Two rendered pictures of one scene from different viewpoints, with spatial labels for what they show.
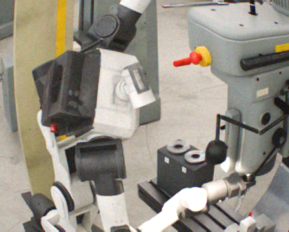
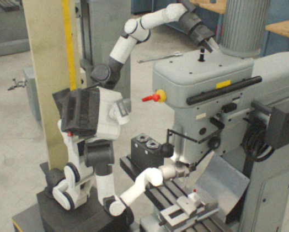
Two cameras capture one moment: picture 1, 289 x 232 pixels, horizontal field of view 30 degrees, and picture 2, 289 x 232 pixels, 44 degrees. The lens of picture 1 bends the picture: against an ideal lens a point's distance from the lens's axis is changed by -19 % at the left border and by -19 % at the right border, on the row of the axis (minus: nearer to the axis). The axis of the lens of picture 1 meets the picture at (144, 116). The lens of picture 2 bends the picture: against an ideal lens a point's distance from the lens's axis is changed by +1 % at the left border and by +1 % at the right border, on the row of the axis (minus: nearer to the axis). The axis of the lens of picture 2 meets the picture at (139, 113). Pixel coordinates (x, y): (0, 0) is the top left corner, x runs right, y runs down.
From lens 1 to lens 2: 0.18 m
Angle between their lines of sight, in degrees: 4
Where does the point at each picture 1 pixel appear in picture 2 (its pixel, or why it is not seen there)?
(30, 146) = (51, 132)
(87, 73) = (91, 103)
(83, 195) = (86, 169)
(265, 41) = (208, 82)
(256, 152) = (195, 151)
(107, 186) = (103, 169)
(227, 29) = (180, 78)
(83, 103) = (90, 121)
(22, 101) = (45, 105)
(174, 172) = (140, 153)
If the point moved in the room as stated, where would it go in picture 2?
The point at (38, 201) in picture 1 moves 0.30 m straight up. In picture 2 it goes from (53, 175) to (48, 142)
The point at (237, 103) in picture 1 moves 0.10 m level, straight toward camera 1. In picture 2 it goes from (181, 121) to (180, 132)
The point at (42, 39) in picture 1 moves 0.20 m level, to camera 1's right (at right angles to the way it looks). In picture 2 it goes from (57, 65) to (79, 65)
